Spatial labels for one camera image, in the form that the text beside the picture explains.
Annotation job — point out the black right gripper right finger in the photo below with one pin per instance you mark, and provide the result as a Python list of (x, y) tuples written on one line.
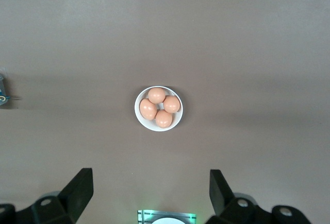
[(221, 198)]

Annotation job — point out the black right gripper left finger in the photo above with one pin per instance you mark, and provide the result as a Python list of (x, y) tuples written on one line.
[(74, 198)]

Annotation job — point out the clear plastic egg carton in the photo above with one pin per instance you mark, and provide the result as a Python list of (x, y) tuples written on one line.
[(2, 100)]

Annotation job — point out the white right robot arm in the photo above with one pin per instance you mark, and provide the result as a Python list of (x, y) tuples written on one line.
[(167, 221)]

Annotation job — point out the brown egg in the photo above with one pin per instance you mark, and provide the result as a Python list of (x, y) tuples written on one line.
[(171, 104), (147, 109), (163, 118), (156, 95)]

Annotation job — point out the white round bowl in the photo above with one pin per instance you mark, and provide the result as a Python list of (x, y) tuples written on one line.
[(145, 124)]

